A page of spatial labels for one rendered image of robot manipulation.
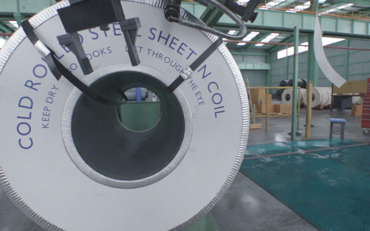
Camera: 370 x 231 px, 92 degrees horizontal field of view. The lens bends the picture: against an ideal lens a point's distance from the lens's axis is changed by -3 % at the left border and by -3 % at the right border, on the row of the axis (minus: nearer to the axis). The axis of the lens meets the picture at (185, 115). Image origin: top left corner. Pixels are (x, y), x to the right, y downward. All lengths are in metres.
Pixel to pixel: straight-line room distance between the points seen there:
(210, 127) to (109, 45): 0.59
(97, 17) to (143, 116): 2.95
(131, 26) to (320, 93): 12.56
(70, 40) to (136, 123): 2.92
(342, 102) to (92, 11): 10.83
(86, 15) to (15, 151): 0.71
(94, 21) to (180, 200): 0.84
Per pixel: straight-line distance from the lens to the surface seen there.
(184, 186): 0.98
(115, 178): 0.96
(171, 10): 0.74
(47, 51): 0.90
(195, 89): 0.89
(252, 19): 0.83
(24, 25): 1.00
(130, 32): 0.47
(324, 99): 13.02
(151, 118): 3.37
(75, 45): 0.53
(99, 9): 0.48
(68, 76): 0.88
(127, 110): 3.37
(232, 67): 0.97
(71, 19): 0.51
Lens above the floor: 0.91
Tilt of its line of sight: 6 degrees down
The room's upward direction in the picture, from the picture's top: 1 degrees counter-clockwise
